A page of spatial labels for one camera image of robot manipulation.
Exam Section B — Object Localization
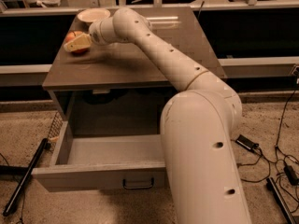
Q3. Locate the black bar floor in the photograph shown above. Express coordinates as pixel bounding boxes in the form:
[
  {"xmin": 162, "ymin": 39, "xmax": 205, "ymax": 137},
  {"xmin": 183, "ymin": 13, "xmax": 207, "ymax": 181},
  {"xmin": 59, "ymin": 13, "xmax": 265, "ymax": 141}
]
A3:
[
  {"xmin": 266, "ymin": 177, "xmax": 297, "ymax": 224},
  {"xmin": 3, "ymin": 138, "xmax": 48, "ymax": 217}
]

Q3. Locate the black power adapter near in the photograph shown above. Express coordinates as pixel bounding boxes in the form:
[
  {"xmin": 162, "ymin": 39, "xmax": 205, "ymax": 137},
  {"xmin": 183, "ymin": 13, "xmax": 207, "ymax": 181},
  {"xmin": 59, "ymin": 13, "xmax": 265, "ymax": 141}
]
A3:
[{"xmin": 235, "ymin": 134, "xmax": 259, "ymax": 152}]

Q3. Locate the open grey drawer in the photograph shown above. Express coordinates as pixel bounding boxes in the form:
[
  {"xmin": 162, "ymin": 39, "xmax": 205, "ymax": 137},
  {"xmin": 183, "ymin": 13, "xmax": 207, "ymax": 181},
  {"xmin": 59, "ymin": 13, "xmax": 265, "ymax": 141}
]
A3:
[{"xmin": 33, "ymin": 116, "xmax": 166, "ymax": 191}]

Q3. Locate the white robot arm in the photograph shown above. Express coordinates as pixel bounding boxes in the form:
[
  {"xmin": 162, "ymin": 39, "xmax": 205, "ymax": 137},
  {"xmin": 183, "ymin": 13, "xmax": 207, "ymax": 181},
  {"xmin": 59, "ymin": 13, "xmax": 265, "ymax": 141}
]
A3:
[{"xmin": 64, "ymin": 7, "xmax": 252, "ymax": 224}]

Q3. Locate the black bar right floor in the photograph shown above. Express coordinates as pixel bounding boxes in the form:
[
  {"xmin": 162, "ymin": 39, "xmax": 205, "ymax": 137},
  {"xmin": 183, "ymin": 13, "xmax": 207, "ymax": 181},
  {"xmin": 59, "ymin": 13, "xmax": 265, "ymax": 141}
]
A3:
[{"xmin": 266, "ymin": 177, "xmax": 297, "ymax": 224}]

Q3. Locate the black drawer handle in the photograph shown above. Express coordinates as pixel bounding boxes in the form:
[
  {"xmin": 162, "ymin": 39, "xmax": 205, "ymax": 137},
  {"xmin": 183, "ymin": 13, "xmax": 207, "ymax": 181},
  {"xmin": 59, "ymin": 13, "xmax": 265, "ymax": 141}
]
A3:
[{"xmin": 122, "ymin": 177, "xmax": 155, "ymax": 190}]

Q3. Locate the red apple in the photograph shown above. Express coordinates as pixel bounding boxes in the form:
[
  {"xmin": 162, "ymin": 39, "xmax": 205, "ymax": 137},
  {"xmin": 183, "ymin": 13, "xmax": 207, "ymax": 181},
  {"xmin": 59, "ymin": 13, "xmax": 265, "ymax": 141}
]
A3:
[{"xmin": 64, "ymin": 30, "xmax": 91, "ymax": 55}]

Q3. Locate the wire mesh basket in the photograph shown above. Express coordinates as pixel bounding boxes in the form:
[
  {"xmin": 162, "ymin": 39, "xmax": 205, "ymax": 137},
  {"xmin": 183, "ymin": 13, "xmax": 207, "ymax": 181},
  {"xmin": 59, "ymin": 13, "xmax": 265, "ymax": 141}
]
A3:
[{"xmin": 47, "ymin": 113, "xmax": 63, "ymax": 152}]

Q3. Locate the black power adapter right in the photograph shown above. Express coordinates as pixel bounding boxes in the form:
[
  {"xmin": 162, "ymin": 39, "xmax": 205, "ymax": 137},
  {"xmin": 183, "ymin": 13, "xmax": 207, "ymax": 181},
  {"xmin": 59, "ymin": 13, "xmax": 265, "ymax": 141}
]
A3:
[{"xmin": 284, "ymin": 165, "xmax": 299, "ymax": 186}]

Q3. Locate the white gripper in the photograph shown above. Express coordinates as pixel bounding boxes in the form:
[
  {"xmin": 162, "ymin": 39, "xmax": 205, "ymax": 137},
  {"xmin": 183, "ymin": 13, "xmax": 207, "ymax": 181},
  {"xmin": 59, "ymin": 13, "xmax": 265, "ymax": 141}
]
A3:
[{"xmin": 63, "ymin": 17, "xmax": 121, "ymax": 53}]

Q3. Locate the black bar left floor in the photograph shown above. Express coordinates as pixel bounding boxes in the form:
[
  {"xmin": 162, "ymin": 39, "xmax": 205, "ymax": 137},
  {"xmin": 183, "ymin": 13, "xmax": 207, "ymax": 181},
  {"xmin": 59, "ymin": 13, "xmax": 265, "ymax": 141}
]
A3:
[{"xmin": 3, "ymin": 138, "xmax": 48, "ymax": 217}]

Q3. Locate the black power adapter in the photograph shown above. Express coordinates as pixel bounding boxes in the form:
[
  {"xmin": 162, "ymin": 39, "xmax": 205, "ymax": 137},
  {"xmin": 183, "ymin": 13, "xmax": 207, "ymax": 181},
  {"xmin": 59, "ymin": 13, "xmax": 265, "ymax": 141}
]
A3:
[
  {"xmin": 235, "ymin": 134, "xmax": 259, "ymax": 152},
  {"xmin": 284, "ymin": 165, "xmax": 299, "ymax": 186}
]

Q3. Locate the white bowl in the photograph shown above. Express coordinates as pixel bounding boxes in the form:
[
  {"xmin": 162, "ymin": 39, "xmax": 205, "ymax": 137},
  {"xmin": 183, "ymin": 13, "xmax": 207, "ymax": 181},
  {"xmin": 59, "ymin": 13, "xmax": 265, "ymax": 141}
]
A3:
[{"xmin": 77, "ymin": 8, "xmax": 110, "ymax": 25}]

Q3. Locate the black cable on floor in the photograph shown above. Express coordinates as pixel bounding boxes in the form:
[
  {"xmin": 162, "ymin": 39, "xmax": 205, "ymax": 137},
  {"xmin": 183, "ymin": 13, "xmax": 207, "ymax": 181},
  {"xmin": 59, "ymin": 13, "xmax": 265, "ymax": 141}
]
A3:
[{"xmin": 236, "ymin": 147, "xmax": 273, "ymax": 184}]

